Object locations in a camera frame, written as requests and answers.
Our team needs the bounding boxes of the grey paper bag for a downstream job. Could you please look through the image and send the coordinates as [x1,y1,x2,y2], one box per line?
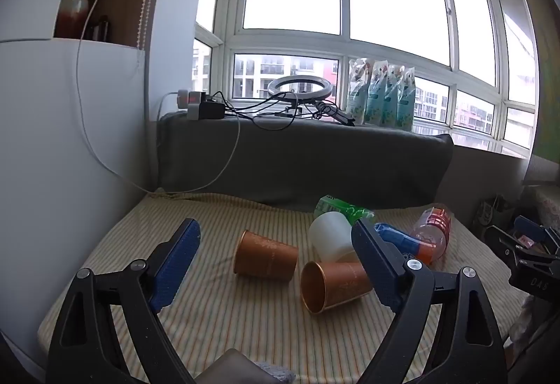
[475,195,513,238]

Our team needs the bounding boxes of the grey blanket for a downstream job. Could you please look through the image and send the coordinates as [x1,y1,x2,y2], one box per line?
[155,111,455,212]

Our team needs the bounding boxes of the green plastic bottle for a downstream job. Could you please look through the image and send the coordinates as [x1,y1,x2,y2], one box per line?
[313,194,378,228]

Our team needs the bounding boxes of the grey cloth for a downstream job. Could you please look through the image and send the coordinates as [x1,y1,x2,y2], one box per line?
[205,348,298,384]

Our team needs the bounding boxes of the white window frame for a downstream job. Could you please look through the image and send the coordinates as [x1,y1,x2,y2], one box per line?
[194,0,542,160]

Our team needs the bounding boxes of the black power adapter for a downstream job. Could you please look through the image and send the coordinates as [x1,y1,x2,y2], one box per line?
[188,101,226,121]

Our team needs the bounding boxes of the white cable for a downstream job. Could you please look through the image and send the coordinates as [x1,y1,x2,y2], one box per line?
[75,0,242,196]

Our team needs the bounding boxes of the striped beige cloth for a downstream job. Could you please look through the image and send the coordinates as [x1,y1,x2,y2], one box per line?
[37,191,528,384]

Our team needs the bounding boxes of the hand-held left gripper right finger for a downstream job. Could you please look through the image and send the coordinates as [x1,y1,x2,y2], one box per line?
[350,219,510,384]

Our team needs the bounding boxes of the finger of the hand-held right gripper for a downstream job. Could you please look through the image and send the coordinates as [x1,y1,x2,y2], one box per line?
[485,215,560,257]
[507,255,560,303]

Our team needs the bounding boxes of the dark bottle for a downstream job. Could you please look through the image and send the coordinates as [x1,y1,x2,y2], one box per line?
[90,15,110,42]

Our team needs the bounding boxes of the black cable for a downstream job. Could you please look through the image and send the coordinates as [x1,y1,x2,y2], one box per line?
[209,90,351,131]

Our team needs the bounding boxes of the white cabinet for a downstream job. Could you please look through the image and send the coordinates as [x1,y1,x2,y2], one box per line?
[0,0,176,369]

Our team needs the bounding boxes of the orange metal cup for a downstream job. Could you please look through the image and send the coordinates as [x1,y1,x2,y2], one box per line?
[233,230,299,283]
[300,261,373,315]

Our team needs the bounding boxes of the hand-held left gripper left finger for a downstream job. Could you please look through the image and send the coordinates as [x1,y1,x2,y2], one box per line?
[46,218,202,384]

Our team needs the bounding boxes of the white plastic cup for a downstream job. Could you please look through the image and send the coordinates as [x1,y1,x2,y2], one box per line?
[308,211,358,263]

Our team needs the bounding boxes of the clear bottle with orange label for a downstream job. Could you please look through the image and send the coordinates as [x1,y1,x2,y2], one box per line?
[410,206,453,266]

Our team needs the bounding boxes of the white power strip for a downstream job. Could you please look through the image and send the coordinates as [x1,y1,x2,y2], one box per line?
[175,90,207,110]

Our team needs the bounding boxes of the pale lace cloth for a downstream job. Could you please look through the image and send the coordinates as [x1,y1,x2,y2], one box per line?
[523,180,560,232]

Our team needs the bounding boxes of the blue and orange bottle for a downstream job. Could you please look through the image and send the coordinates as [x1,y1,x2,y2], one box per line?
[374,222,438,266]

